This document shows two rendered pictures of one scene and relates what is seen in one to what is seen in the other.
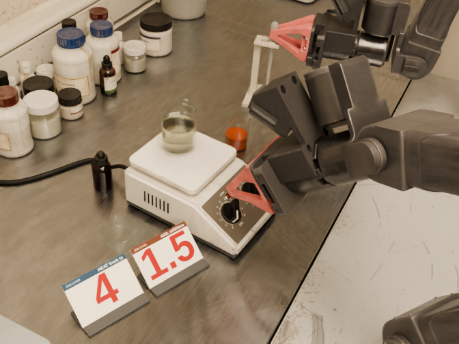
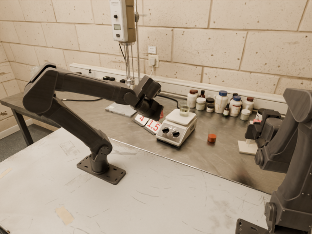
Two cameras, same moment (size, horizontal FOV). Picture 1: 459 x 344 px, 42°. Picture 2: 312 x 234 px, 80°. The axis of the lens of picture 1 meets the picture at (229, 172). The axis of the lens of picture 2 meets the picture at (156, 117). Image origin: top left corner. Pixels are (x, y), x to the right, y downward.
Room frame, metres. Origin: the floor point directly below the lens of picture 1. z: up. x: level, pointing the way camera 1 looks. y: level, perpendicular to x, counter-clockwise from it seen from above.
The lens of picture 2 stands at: (0.62, -0.74, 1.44)
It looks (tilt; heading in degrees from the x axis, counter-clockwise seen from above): 30 degrees down; 94
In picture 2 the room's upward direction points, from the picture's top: straight up
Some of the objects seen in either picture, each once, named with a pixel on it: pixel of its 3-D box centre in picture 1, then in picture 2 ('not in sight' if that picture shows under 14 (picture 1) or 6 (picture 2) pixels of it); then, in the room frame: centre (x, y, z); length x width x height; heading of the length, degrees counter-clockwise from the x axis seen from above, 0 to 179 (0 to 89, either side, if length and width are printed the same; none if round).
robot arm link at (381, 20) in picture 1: (396, 31); (272, 142); (0.95, -0.26, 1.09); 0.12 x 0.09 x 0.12; 80
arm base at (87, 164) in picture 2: not in sight; (99, 162); (0.37, -0.23, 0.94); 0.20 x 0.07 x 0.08; 157
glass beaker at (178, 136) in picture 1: (180, 127); (184, 108); (0.71, 0.08, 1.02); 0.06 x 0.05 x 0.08; 52
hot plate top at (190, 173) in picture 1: (184, 156); (180, 116); (0.69, 0.07, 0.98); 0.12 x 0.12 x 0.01; 61
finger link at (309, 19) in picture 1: (295, 37); not in sight; (0.98, -0.10, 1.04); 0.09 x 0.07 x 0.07; 79
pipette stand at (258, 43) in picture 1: (270, 71); (251, 136); (0.99, -0.06, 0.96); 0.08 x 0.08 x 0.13; 79
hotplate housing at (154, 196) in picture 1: (197, 185); (178, 126); (0.68, 0.05, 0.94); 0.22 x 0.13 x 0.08; 61
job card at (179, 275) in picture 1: (170, 257); (152, 126); (0.55, 0.07, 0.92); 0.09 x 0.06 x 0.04; 134
